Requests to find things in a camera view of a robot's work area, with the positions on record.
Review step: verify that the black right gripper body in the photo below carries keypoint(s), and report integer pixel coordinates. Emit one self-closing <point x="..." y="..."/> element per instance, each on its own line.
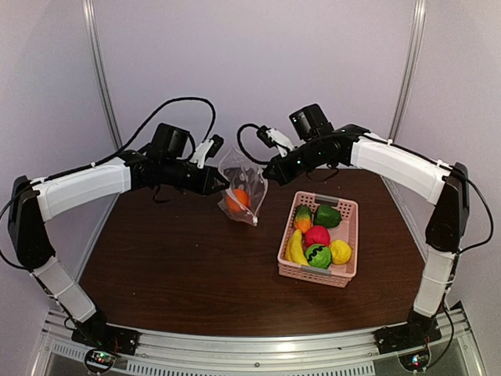
<point x="311" y="157"/>

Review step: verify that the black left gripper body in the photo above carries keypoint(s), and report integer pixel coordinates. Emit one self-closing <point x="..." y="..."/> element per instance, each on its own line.
<point x="172" y="175"/>

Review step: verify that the orange toy tangerine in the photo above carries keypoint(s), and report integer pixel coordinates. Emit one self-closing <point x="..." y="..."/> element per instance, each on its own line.
<point x="238" y="202"/>

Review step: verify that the clear zip top bag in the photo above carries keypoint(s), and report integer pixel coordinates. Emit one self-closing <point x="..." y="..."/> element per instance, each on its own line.
<point x="244" y="174"/>

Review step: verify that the orange green toy carrot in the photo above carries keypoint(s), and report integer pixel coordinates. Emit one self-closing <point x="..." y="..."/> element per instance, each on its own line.
<point x="303" y="218"/>

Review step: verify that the red toy apple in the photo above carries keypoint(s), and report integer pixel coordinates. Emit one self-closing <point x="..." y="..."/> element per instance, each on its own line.
<point x="317" y="235"/>

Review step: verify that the yellow toy lemon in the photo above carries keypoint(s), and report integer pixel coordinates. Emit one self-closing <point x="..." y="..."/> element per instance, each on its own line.
<point x="341" y="252"/>

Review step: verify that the yellow toy banana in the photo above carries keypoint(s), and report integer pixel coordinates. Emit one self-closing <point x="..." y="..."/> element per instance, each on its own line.
<point x="294" y="250"/>

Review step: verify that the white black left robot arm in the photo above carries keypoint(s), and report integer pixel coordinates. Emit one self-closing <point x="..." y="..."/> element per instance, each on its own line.
<point x="35" y="202"/>

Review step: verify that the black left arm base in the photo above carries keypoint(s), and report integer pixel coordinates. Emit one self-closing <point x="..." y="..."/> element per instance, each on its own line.
<point x="105" y="340"/>

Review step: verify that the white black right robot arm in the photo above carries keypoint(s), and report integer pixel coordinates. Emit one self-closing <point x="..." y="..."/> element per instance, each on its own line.
<point x="440" y="184"/>

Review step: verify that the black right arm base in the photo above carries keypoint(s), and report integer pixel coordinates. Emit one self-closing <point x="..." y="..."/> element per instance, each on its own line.
<point x="407" y="337"/>

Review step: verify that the green toy bell pepper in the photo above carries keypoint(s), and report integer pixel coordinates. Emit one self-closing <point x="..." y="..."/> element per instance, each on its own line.
<point x="327" y="216"/>

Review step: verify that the green black toy watermelon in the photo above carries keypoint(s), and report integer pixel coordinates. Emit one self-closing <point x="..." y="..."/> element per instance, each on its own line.
<point x="319" y="256"/>

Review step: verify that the pink perforated plastic basket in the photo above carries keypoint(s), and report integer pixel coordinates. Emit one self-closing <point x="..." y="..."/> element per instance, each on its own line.
<point x="348" y="231"/>

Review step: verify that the left circuit board with leds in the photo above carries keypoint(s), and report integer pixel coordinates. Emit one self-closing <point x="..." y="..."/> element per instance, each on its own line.
<point x="98" y="361"/>

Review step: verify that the circuit board with leds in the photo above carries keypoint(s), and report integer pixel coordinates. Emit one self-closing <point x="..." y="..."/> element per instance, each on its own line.
<point x="415" y="361"/>
<point x="98" y="361"/>

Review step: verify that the right circuit board with leds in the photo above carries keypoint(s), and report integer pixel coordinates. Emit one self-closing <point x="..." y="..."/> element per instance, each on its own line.
<point x="415" y="361"/>

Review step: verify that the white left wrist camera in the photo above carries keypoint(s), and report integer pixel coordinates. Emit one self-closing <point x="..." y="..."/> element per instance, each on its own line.
<point x="207" y="149"/>

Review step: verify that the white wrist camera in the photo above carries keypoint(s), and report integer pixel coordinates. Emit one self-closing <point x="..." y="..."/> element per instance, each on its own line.
<point x="272" y="137"/>
<point x="207" y="149"/>

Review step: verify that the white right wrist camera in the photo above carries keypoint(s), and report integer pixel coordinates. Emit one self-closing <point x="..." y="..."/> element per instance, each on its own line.
<point x="272" y="137"/>

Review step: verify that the right aluminium corner post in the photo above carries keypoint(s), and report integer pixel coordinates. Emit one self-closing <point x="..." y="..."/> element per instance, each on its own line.
<point x="411" y="61"/>

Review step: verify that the aluminium corner post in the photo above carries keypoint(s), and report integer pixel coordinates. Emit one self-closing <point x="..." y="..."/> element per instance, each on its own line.
<point x="103" y="87"/>
<point x="411" y="61"/>

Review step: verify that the left aluminium corner post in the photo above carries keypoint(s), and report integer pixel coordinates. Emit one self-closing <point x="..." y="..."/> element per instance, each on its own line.
<point x="103" y="87"/>

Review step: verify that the aluminium front rail frame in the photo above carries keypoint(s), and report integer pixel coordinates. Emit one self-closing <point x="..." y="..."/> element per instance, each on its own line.
<point x="343" y="353"/>

